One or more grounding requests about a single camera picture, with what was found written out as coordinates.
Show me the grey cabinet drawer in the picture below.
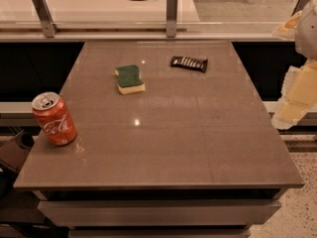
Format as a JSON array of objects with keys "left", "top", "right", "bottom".
[{"left": 38, "top": 199, "right": 281, "bottom": 227}]

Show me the dark chair at left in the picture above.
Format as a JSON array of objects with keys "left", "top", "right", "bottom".
[{"left": 0, "top": 131, "right": 34, "bottom": 174}]

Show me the black rxbar chocolate bar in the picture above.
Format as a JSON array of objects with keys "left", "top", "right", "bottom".
[{"left": 169, "top": 57, "right": 208, "bottom": 72}]

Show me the green yellow sponge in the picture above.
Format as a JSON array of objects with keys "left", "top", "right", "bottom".
[{"left": 115, "top": 64, "right": 146, "bottom": 95}]

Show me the metal railing bracket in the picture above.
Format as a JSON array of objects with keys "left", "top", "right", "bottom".
[
  {"left": 32, "top": 0, "right": 57, "bottom": 38},
  {"left": 292, "top": 0, "right": 310, "bottom": 14},
  {"left": 165, "top": 0, "right": 178, "bottom": 38}
]

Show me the middle metal railing bracket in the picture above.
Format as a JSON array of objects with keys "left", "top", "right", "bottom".
[{"left": 165, "top": 0, "right": 178, "bottom": 38}]

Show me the red coke can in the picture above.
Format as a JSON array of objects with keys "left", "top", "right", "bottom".
[{"left": 32, "top": 92, "right": 77, "bottom": 146}]

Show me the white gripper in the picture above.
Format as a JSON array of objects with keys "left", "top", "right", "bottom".
[{"left": 271, "top": 0, "right": 317, "bottom": 130}]

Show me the left metal railing bracket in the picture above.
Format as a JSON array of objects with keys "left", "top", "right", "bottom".
[{"left": 32, "top": 0, "right": 57, "bottom": 38}]

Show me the right metal railing bracket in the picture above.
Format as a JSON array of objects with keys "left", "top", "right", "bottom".
[{"left": 292, "top": 0, "right": 310, "bottom": 14}]

